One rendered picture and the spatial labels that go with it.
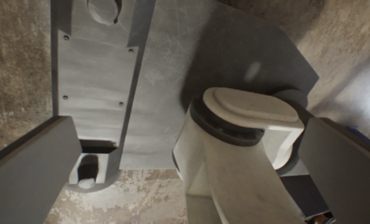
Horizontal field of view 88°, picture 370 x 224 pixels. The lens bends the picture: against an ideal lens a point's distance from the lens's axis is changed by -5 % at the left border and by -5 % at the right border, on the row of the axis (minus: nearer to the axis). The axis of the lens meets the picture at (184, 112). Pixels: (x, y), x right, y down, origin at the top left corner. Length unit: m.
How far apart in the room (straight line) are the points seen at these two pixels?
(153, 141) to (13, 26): 0.41
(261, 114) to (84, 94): 0.32
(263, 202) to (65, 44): 0.36
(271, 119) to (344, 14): 0.59
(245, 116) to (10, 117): 0.63
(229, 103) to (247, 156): 0.09
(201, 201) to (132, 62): 0.26
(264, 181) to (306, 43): 0.61
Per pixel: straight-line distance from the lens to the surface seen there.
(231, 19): 0.42
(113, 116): 0.43
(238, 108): 0.33
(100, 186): 0.60
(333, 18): 0.87
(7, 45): 0.62
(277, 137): 0.43
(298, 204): 1.25
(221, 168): 0.27
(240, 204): 0.25
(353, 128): 1.48
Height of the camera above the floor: 0.54
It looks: 50 degrees down
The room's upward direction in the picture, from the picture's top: 156 degrees clockwise
